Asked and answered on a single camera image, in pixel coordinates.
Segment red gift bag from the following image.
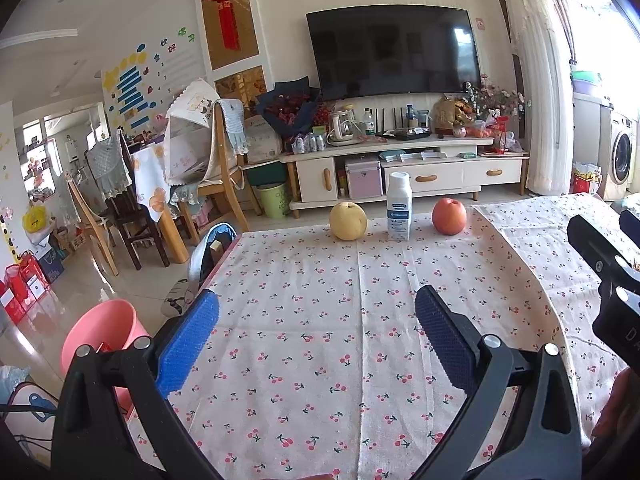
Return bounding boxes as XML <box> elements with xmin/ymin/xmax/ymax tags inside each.
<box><xmin>0</xmin><ymin>252</ymin><xmax>51</xmax><ymax>321</ymax></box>

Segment light blue lace cloth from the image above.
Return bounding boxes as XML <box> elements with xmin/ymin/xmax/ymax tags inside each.
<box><xmin>214</xmin><ymin>99</ymin><xmax>249</xmax><ymax>157</ymax></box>

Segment black cable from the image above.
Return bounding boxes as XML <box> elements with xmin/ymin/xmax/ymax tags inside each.
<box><xmin>0</xmin><ymin>402</ymin><xmax>56</xmax><ymax>418</ymax></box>

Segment light wooden dining chair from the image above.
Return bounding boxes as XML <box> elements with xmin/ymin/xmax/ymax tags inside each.
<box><xmin>64</xmin><ymin>170</ymin><xmax>121</xmax><ymax>277</ymax></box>

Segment gold wall panel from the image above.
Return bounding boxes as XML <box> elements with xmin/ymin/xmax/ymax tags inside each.
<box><xmin>201</xmin><ymin>0</ymin><xmax>267</xmax><ymax>106</ymax></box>

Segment yellow plastic bag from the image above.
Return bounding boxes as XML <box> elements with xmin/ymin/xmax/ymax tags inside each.
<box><xmin>22</xmin><ymin>202</ymin><xmax>53</xmax><ymax>233</ymax></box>

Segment pack of small bottles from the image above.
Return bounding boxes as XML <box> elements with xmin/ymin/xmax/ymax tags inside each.
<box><xmin>291</xmin><ymin>132</ymin><xmax>326</xmax><ymax>153</ymax></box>

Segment pink storage case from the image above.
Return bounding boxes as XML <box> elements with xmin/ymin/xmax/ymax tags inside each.
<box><xmin>345</xmin><ymin>156</ymin><xmax>383</xmax><ymax>200</ymax></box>

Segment dark wooden dining chair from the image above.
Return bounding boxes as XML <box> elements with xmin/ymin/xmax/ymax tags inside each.
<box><xmin>85</xmin><ymin>130</ymin><xmax>171</xmax><ymax>271</ymax></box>

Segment colourful wall decals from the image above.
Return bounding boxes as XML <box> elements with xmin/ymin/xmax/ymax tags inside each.
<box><xmin>102</xmin><ymin>25</ymin><xmax>198</xmax><ymax>126</ymax></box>

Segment orange print dining tablecloth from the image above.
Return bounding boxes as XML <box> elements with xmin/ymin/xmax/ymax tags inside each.
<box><xmin>131</xmin><ymin>142</ymin><xmax>171</xmax><ymax>223</ymax></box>

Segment pair of slippers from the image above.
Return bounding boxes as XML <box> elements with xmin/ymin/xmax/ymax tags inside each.
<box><xmin>162</xmin><ymin>280</ymin><xmax>198</xmax><ymax>316</ymax></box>

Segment glass electric kettle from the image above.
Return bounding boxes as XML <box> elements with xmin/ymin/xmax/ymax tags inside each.
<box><xmin>327</xmin><ymin>110</ymin><xmax>357</xmax><ymax>146</ymax></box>

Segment cream chair cover cloth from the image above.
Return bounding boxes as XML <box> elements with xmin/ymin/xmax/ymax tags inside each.
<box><xmin>164</xmin><ymin>77</ymin><xmax>221</xmax><ymax>183</ymax></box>

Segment black television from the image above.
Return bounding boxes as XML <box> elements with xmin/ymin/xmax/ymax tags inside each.
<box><xmin>306</xmin><ymin>6</ymin><xmax>482</xmax><ymax>101</ymax></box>

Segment white curtain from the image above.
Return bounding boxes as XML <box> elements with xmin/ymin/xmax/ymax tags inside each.
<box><xmin>500</xmin><ymin>0</ymin><xmax>576</xmax><ymax>196</ymax></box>

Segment white milk bottle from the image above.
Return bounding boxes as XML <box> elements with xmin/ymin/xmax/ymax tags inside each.
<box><xmin>386</xmin><ymin>172</ymin><xmax>412</xmax><ymax>242</ymax></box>

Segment cream television cabinet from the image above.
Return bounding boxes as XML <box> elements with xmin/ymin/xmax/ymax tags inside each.
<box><xmin>280</xmin><ymin>137</ymin><xmax>530</xmax><ymax>218</ymax></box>

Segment washing machine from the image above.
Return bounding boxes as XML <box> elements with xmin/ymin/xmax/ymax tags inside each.
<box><xmin>607</xmin><ymin>110</ymin><xmax>640</xmax><ymax>201</ymax></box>

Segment dried flower bouquet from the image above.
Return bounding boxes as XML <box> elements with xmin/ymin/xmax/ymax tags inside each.
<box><xmin>462</xmin><ymin>77</ymin><xmax>526</xmax><ymax>121</ymax></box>

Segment green waste bin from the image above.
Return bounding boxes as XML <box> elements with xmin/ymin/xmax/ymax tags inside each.
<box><xmin>256</xmin><ymin>182</ymin><xmax>290</xmax><ymax>219</ymax></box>

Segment white blue printed cushion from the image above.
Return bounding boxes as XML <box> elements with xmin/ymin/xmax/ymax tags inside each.
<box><xmin>0</xmin><ymin>365</ymin><xmax>66</xmax><ymax>461</ymax></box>

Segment pink plastic bucket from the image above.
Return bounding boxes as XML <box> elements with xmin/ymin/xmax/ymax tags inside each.
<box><xmin>61</xmin><ymin>299</ymin><xmax>152</xmax><ymax>411</ymax></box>

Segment yellow pear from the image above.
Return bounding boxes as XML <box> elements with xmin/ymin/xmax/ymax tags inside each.
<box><xmin>329</xmin><ymin>201</ymin><xmax>368</xmax><ymax>241</ymax></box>

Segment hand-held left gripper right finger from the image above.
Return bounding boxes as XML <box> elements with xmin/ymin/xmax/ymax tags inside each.
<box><xmin>414</xmin><ymin>285</ymin><xmax>583</xmax><ymax>480</ymax></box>

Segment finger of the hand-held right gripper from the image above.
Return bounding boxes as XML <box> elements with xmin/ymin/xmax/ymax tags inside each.
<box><xmin>618</xmin><ymin>208</ymin><xmax>640</xmax><ymax>248</ymax></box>
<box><xmin>566</xmin><ymin>214</ymin><xmax>640</xmax><ymax>286</ymax></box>

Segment black router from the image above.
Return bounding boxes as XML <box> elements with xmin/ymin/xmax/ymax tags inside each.
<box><xmin>375</xmin><ymin>107</ymin><xmax>431</xmax><ymax>141</ymax></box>

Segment cherry print tablecloth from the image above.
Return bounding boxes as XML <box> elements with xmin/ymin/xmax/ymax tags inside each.
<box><xmin>127</xmin><ymin>192</ymin><xmax>640</xmax><ymax>480</ymax></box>

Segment small paper gift bag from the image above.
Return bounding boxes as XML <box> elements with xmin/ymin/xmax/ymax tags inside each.
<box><xmin>572</xmin><ymin>162</ymin><xmax>603</xmax><ymax>193</ymax></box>

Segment stacked plastic basins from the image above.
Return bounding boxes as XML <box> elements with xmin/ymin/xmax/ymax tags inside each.
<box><xmin>570</xmin><ymin>70</ymin><xmax>603</xmax><ymax>96</ymax></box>

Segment red apple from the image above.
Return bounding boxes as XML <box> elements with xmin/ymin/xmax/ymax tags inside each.
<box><xmin>432</xmin><ymin>197</ymin><xmax>468</xmax><ymax>236</ymax></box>

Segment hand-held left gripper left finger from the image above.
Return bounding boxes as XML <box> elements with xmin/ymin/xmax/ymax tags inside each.
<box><xmin>50</xmin><ymin>290</ymin><xmax>222</xmax><ymax>480</ymax></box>

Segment person's right forearm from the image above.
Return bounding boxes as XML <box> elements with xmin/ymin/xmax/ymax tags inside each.
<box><xmin>590</xmin><ymin>366</ymin><xmax>640</xmax><ymax>453</ymax></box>

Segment golden fabric ornament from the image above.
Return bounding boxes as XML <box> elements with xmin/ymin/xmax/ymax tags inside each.
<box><xmin>432</xmin><ymin>95</ymin><xmax>473</xmax><ymax>133</ymax></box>

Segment dark blue flower bouquet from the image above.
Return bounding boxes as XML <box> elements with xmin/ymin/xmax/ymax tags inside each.
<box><xmin>256</xmin><ymin>77</ymin><xmax>323</xmax><ymax>138</ymax></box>

